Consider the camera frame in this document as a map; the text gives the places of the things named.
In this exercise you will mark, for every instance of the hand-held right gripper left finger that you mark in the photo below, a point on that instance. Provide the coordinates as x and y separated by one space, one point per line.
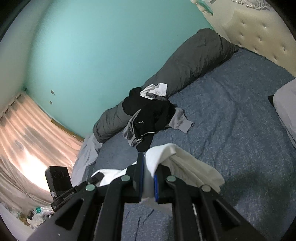
141 178

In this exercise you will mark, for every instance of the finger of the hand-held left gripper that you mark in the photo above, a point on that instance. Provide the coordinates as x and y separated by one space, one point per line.
98 179

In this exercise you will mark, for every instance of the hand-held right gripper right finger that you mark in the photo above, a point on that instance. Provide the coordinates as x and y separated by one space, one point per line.
156 187

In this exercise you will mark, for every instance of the white polo shirt black trim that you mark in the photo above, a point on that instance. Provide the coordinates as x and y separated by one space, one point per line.
185 162

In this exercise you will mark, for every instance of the folded light grey clothes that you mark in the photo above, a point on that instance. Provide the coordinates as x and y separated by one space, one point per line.
286 111

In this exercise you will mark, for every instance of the light grey blanket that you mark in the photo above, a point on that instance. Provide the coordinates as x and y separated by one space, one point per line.
85 155

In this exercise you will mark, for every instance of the plain black garment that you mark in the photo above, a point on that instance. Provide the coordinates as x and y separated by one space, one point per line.
144 143

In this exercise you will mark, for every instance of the clear plastic bag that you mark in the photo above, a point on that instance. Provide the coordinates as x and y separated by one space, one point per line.
34 215

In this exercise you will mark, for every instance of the pink curtain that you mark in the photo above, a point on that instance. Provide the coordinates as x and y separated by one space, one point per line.
25 139

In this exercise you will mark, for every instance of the grey hoodie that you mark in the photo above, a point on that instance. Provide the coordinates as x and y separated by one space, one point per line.
179 120

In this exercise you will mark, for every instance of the blue woven bedspread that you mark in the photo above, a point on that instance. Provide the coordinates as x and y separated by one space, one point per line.
231 139

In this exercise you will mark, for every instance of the white t-shirt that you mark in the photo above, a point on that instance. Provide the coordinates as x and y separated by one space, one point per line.
155 89

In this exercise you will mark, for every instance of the dark grey rolled duvet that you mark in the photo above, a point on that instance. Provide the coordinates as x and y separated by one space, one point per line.
196 55

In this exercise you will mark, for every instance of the cream tufted headboard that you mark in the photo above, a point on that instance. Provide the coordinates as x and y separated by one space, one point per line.
259 32

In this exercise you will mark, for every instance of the wooden window frame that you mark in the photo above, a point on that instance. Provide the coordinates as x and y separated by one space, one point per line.
67 129

